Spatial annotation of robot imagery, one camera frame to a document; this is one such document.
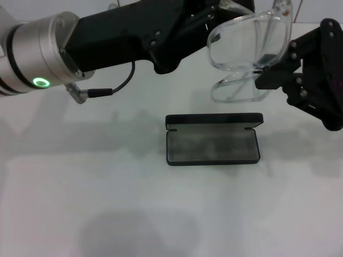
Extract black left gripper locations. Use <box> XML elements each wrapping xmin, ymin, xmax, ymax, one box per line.
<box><xmin>63</xmin><ymin>0</ymin><xmax>223</xmax><ymax>85</ymax></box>

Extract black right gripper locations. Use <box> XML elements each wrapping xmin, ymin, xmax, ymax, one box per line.
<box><xmin>253</xmin><ymin>18</ymin><xmax>343</xmax><ymax>132</ymax></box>

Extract clear plastic glasses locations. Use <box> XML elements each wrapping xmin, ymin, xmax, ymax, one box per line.
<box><xmin>207</xmin><ymin>0</ymin><xmax>293</xmax><ymax>104</ymax></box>

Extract black glasses case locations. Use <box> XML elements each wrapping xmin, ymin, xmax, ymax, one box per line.
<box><xmin>165</xmin><ymin>112</ymin><xmax>265</xmax><ymax>167</ymax></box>

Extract left arm grey cable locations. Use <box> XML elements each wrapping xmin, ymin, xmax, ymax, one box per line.
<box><xmin>65</xmin><ymin>60</ymin><xmax>135</xmax><ymax>105</ymax></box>

